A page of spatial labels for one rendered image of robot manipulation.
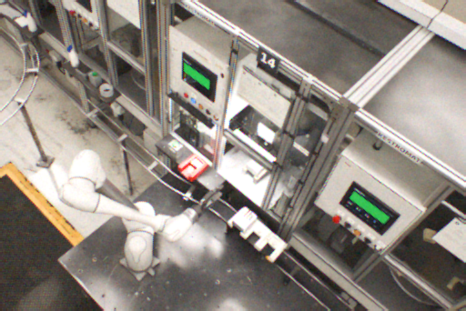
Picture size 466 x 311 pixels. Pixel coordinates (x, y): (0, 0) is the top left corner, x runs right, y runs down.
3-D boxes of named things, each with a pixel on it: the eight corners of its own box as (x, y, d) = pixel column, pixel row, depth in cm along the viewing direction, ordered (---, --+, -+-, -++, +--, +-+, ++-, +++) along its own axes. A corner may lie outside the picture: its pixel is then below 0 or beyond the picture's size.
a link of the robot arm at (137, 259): (124, 270, 252) (120, 256, 234) (127, 243, 262) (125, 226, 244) (151, 271, 253) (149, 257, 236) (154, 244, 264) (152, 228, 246)
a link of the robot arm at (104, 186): (135, 243, 264) (138, 212, 276) (157, 240, 260) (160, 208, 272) (58, 182, 204) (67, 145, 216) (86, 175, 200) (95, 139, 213)
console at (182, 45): (166, 90, 255) (165, 27, 218) (199, 68, 269) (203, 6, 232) (217, 128, 242) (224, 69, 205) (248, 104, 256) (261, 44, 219)
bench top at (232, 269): (58, 262, 260) (57, 259, 257) (181, 165, 312) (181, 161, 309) (239, 457, 212) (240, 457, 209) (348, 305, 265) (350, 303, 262)
